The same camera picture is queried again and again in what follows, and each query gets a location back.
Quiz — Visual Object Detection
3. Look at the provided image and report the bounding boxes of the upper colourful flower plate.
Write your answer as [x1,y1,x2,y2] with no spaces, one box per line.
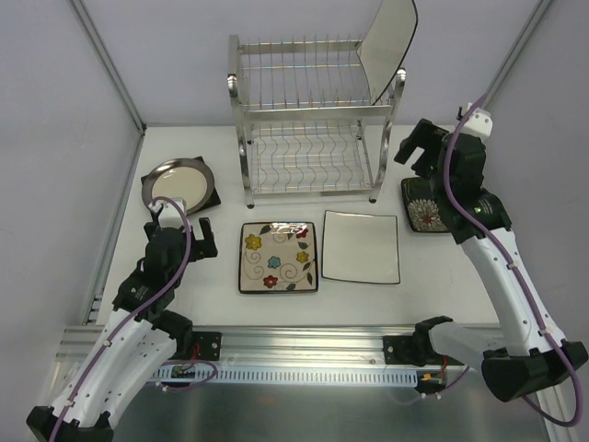
[238,221,318,295]

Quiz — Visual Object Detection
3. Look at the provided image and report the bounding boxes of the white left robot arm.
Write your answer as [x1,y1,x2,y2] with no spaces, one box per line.
[27,217,218,441]

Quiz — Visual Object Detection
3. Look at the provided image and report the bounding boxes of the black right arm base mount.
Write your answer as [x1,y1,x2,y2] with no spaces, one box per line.
[382,316,462,367]

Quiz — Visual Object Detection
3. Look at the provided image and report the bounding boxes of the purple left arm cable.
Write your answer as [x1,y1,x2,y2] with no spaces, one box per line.
[48,196,217,442]

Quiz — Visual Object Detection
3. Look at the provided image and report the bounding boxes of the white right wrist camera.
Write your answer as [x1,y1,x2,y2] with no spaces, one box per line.
[456,102,493,141]

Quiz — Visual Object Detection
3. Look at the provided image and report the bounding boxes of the dark floral square plate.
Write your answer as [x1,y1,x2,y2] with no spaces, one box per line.
[400,177,449,234]

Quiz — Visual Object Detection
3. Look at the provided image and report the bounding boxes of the round silver-rimmed plate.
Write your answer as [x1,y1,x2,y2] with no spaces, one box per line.
[141,158,215,215]

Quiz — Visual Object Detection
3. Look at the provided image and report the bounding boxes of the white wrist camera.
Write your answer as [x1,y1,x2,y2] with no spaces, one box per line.
[456,102,493,141]
[148,198,186,229]

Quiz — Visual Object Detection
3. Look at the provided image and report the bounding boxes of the white square plate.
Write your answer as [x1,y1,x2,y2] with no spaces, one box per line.
[357,0,419,105]
[321,210,401,285]

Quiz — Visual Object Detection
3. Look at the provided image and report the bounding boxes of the white slotted cable duct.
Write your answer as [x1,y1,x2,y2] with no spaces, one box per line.
[148,366,418,389]

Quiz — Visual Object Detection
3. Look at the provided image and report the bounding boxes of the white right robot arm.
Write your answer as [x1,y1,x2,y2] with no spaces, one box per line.
[395,119,588,402]

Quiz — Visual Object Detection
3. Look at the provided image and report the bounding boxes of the aluminium rail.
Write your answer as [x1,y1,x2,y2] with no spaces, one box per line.
[54,324,551,372]

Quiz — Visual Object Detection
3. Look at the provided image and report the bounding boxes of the black square plate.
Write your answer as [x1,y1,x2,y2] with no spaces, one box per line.
[153,157,221,213]

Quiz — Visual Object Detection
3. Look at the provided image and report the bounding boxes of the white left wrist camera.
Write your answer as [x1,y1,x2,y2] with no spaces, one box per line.
[148,198,186,229]

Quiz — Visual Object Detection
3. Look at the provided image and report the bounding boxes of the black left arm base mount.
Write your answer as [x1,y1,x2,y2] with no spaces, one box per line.
[171,331,223,362]

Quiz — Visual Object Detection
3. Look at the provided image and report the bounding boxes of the stainless steel dish rack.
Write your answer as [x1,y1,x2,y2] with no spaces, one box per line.
[226,35,407,209]

